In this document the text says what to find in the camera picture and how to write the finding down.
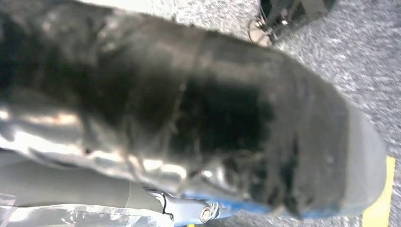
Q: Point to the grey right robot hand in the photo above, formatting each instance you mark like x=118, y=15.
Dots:
x=188, y=109

